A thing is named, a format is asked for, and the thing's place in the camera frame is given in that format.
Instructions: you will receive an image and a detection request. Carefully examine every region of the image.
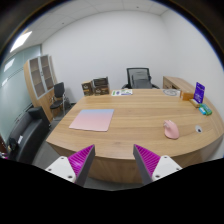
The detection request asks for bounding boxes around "tall brown cardboard box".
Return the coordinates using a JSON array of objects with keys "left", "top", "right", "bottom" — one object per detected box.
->
[{"left": 81, "top": 80, "right": 95, "bottom": 97}]

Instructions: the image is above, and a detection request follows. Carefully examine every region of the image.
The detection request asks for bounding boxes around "pink and blue mouse pad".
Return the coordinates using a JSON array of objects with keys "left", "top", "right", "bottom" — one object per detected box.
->
[{"left": 68, "top": 108, "right": 115, "bottom": 133}]

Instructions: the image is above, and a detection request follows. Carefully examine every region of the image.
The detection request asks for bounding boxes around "orange wooden box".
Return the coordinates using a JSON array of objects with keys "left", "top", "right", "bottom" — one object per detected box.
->
[{"left": 179, "top": 91, "right": 195, "bottom": 102}]

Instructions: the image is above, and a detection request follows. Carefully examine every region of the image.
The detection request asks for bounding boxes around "wide brown cardboard box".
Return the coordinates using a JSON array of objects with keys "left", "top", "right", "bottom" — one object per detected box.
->
[{"left": 93, "top": 85, "right": 111, "bottom": 96}]

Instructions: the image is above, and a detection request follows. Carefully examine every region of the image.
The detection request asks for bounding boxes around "green packet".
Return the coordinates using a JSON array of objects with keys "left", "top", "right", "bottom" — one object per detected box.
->
[{"left": 199, "top": 103, "right": 213, "bottom": 116}]

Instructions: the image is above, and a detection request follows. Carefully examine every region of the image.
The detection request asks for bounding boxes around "pink computer mouse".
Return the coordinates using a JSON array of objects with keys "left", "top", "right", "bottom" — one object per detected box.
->
[{"left": 163, "top": 119, "right": 181, "bottom": 140}]

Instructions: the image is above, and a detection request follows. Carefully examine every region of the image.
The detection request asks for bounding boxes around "wooden shelf cabinet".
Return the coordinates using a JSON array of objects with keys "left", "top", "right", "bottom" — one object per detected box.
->
[{"left": 23, "top": 54, "right": 58, "bottom": 123}]

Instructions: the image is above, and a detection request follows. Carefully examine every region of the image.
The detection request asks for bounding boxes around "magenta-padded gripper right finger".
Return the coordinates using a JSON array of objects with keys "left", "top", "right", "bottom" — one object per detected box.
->
[{"left": 132, "top": 143, "right": 184, "bottom": 186}]

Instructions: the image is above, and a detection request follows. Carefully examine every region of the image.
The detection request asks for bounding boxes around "black visitor chair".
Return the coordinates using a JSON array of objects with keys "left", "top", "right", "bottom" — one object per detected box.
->
[{"left": 49, "top": 81, "right": 70, "bottom": 118}]

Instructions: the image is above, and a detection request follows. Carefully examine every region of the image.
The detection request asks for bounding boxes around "ceiling light panel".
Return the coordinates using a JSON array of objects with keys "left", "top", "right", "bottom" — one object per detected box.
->
[{"left": 9, "top": 30, "right": 33, "bottom": 54}]

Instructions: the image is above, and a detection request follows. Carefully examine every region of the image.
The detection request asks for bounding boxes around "black leather sofa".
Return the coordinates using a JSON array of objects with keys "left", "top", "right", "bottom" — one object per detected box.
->
[{"left": 6, "top": 106, "right": 51, "bottom": 164}]

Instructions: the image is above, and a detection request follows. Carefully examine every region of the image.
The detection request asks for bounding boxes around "white printed leaflet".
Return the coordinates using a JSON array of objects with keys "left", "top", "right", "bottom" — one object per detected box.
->
[{"left": 110, "top": 88, "right": 134, "bottom": 97}]

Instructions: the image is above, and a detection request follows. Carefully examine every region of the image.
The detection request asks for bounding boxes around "round white disc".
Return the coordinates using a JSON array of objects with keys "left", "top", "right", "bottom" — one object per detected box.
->
[{"left": 162, "top": 88, "right": 181, "bottom": 98}]

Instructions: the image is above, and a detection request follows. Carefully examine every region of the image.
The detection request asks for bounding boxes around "dark flat cardboard box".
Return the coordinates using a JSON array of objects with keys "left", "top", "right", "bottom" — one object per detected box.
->
[{"left": 92, "top": 76, "right": 110, "bottom": 88}]

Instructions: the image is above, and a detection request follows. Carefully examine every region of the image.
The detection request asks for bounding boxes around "purple sign stand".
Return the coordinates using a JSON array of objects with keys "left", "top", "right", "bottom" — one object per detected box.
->
[{"left": 193, "top": 81, "right": 206, "bottom": 104}]

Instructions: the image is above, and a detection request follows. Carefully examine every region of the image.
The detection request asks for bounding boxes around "black mesh office chair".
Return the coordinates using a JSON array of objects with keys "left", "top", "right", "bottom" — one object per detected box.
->
[{"left": 121, "top": 67, "right": 160, "bottom": 90}]

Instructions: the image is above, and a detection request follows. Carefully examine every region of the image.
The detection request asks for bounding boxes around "small tan box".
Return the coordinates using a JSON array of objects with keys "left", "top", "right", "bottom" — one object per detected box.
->
[{"left": 189, "top": 98, "right": 201, "bottom": 109}]

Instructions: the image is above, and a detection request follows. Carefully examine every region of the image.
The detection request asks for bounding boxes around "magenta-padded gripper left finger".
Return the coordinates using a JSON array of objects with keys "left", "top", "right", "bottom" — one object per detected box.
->
[{"left": 44, "top": 144, "right": 96, "bottom": 187}]

